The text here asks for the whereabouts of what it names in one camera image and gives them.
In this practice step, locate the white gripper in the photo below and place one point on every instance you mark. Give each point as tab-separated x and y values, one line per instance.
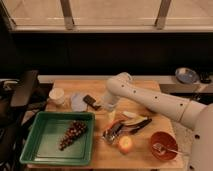
109	102

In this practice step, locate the orange red pepper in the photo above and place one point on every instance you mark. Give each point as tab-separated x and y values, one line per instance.
112	124

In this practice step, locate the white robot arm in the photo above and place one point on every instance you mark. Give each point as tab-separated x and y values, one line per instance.
194	115

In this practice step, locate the white paper cup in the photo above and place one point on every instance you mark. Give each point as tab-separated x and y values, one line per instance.
57	96

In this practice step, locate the metal ice cream scoop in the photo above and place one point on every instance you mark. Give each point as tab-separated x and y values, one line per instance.
111	134

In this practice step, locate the black rectangular phone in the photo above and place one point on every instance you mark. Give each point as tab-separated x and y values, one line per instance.
91	102

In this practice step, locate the red yellow apple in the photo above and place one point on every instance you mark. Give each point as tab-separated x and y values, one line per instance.
125	144

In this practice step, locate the bunch of dark grapes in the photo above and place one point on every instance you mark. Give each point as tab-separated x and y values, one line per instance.
74	131

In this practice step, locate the metal spoon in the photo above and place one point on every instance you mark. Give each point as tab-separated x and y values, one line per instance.
162	149

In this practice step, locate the orange red bowl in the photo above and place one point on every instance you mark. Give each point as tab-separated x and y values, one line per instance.
169	146

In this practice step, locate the green plastic tray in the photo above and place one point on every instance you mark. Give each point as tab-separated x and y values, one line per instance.
43	143

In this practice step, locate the dark chair at left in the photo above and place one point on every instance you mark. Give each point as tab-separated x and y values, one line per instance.
20	101

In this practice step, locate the black handled knife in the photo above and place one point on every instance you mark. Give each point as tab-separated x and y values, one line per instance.
137	127

